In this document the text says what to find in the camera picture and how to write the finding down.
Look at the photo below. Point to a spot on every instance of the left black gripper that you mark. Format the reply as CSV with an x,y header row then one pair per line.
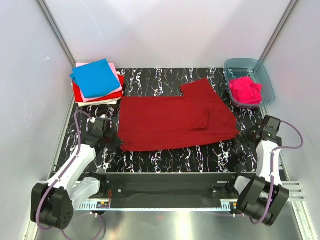
x,y
111,130

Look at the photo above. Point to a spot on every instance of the pink folded t shirt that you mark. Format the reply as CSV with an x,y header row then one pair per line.
x,y
114,72

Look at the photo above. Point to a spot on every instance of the red folded t shirt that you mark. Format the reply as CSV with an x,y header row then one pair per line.
x,y
79,97

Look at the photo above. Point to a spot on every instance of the dark red t shirt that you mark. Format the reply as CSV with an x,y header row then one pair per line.
x,y
197,117

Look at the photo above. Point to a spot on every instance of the white folded t shirt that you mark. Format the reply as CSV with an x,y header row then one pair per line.
x,y
96,103

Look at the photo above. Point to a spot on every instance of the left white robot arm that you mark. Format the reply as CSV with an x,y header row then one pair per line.
x,y
54,202

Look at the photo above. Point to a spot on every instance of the magenta crumpled t shirt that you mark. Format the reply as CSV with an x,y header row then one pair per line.
x,y
245,91

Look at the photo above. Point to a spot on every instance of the blue folded t shirt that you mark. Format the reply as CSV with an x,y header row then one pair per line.
x,y
95,79

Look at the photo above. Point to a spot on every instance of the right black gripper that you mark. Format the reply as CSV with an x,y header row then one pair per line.
x,y
256,128

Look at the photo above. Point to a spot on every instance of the teal plastic bin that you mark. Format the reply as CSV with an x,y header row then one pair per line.
x,y
247,67

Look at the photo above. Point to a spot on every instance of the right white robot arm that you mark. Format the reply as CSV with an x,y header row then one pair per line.
x,y
262,197

